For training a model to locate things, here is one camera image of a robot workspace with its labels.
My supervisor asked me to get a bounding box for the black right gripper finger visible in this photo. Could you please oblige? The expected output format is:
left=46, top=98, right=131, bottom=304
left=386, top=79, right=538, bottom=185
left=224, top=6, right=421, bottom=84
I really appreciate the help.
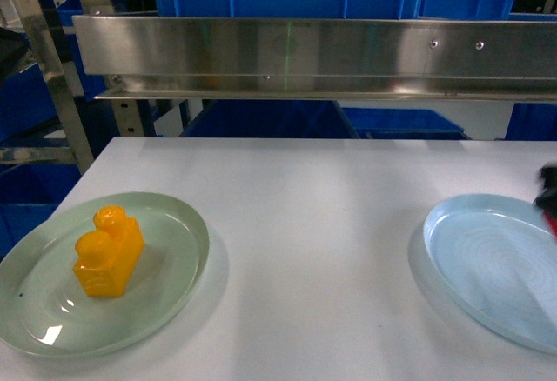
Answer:
left=534, top=164, right=557, bottom=212

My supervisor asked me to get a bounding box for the yellow two-stud toy block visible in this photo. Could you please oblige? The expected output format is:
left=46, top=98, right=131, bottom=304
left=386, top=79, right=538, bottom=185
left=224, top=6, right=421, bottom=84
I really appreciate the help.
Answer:
left=73, top=205, right=145, bottom=297

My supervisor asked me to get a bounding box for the red one-stud toy block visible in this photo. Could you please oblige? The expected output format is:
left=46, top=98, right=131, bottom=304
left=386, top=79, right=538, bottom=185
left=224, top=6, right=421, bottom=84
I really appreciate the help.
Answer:
left=543, top=211, right=557, bottom=238

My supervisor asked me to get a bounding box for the light blue round plate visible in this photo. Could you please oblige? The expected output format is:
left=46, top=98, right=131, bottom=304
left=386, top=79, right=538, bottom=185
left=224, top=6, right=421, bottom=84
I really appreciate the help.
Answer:
left=423, top=194, right=556, bottom=354

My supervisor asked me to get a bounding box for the lower right blue bin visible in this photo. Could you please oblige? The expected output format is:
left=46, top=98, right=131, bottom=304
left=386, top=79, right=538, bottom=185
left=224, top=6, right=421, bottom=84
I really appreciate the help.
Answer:
left=343, top=108, right=468, bottom=140

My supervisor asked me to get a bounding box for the lower left blue bin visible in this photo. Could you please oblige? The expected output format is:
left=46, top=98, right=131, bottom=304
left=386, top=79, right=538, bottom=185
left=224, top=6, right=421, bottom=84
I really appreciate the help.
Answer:
left=181, top=100, right=359, bottom=139

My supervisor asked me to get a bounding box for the green round plate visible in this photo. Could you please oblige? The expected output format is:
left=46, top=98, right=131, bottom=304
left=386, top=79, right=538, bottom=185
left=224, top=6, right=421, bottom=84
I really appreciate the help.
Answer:
left=1, top=192, right=210, bottom=358

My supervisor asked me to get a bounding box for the stainless steel rack upright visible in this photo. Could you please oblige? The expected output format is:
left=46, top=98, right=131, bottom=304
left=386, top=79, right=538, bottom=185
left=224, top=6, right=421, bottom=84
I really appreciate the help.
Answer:
left=13, top=0, right=94, bottom=173

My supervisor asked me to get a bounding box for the stainless steel shelf rail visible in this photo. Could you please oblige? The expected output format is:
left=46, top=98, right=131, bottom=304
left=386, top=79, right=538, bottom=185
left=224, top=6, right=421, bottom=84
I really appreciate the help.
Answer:
left=73, top=15, right=556, bottom=102

